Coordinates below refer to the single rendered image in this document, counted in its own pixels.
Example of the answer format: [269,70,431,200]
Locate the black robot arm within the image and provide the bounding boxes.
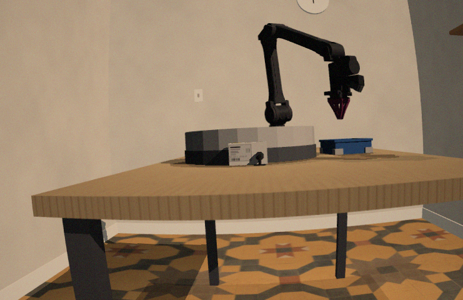
[258,23,364,126]

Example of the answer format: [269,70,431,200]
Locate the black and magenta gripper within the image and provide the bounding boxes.
[324,76,352,119]

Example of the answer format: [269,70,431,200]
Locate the blue crate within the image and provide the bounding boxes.
[319,138,373,155]

